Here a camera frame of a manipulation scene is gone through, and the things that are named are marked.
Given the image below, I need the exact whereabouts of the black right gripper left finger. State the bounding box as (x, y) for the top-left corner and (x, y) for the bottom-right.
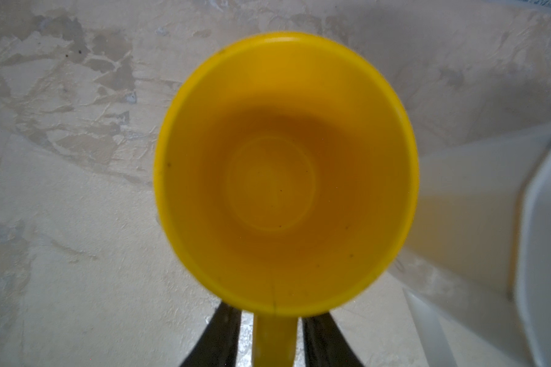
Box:
(180, 302), (242, 367)

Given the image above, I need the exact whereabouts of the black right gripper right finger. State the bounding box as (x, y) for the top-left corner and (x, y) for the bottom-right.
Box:
(302, 313), (364, 367)

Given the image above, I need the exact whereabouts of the yellow ceramic mug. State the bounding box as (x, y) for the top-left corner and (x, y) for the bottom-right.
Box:
(153, 32), (419, 366)

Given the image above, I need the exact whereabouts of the white faceted ceramic mug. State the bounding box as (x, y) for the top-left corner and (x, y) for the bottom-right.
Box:
(390, 122), (551, 366)

